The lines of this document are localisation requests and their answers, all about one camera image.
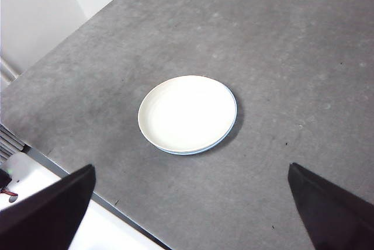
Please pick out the grey ribbed metal profile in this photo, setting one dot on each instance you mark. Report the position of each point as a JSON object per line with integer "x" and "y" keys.
{"x": 8, "y": 142}

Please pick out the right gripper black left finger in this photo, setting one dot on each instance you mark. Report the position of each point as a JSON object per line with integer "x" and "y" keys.
{"x": 44, "y": 218}

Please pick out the white round plate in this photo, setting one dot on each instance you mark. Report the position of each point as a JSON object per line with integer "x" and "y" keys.
{"x": 187, "y": 114}

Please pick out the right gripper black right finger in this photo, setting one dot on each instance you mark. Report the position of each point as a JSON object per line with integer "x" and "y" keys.
{"x": 336, "y": 218}

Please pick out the white wall conduit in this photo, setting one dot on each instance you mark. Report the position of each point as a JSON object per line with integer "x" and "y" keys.
{"x": 7, "y": 70}

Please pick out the blue round plate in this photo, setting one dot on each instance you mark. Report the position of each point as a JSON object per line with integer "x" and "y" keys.
{"x": 232, "y": 128}

